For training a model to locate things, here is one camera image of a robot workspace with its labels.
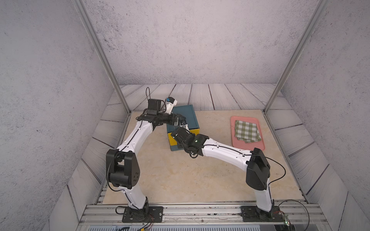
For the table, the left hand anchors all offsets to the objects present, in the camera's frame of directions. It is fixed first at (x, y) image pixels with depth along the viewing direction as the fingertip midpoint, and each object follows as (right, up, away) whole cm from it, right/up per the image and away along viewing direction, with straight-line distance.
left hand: (183, 117), depth 85 cm
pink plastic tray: (+40, -18, +15) cm, 46 cm away
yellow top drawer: (-3, -11, -21) cm, 24 cm away
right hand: (0, -12, -1) cm, 12 cm away
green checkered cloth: (+46, -10, +21) cm, 51 cm away
